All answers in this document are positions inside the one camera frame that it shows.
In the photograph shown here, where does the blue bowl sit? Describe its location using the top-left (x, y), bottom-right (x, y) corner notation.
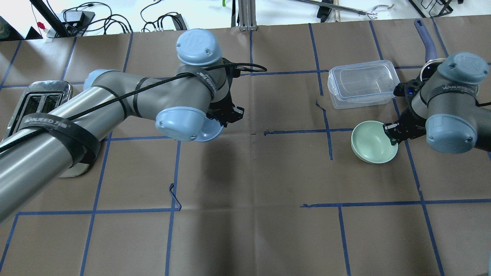
top-left (194, 117), bottom-right (224, 143)

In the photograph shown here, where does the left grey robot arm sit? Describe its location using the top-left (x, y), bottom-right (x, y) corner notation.
top-left (0, 29), bottom-right (244, 223)

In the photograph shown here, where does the purple-handled pan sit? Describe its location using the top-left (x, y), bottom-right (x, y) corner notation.
top-left (414, 19), bottom-right (445, 82)

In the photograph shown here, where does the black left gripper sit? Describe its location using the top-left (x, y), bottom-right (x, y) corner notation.
top-left (206, 65), bottom-right (244, 128)

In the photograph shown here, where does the black power adapter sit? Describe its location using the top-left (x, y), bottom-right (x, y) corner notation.
top-left (61, 10), bottom-right (86, 29)

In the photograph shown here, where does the green bowl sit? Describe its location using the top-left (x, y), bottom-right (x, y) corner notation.
top-left (350, 120), bottom-right (398, 164)

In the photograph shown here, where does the silver toaster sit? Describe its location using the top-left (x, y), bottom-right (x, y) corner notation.
top-left (3, 80), bottom-right (101, 178)

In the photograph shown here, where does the clear plastic storage container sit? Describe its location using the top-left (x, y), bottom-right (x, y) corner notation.
top-left (327, 60), bottom-right (400, 110)

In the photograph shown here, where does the aluminium frame post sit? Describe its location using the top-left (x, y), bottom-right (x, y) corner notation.
top-left (236, 0), bottom-right (257, 31)

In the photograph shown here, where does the black cable bundle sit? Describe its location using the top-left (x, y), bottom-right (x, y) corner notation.
top-left (140, 0), bottom-right (188, 33)

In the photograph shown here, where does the metal rod with hook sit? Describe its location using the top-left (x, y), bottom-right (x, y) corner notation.
top-left (292, 0), bottom-right (395, 19)

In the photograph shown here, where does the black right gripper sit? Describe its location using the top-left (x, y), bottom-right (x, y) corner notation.
top-left (383, 80), bottom-right (426, 145)

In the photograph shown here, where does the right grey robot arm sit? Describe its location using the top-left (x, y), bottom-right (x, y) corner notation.
top-left (383, 52), bottom-right (491, 154)

